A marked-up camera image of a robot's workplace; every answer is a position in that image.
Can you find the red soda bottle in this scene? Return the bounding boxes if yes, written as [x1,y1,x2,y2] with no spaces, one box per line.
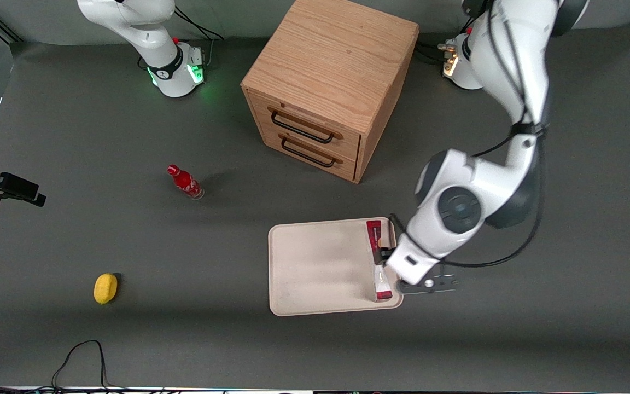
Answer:
[167,164,205,201]

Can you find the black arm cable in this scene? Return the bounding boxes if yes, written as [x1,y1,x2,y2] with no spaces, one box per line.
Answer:
[442,123,546,269]

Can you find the yellow lemon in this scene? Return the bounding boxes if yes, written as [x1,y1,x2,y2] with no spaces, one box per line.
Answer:
[94,273,119,305]

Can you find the black drawer handle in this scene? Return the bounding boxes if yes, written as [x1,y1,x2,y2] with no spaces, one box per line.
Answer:
[279,134,343,168]
[269,108,343,144]

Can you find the black device on stand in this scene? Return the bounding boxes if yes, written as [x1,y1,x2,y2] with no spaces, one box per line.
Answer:
[0,156,47,208]

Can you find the red cookie box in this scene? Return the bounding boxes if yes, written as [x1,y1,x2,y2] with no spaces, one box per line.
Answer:
[366,220,394,302]

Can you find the wooden drawer front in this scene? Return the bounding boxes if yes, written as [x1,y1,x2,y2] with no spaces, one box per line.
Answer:
[248,90,361,163]
[258,123,359,183]

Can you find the black loose cable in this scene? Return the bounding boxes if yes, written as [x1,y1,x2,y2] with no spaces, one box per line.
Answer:
[50,340,130,392]

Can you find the black base cables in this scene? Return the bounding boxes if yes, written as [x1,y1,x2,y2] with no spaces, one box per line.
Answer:
[413,22,471,65]
[174,7,225,69]

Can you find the cream plastic tray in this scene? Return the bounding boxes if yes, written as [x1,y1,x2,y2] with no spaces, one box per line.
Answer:
[268,217,404,317]

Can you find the wooden drawer cabinet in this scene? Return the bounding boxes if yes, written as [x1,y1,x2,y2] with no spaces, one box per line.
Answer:
[241,0,419,184]

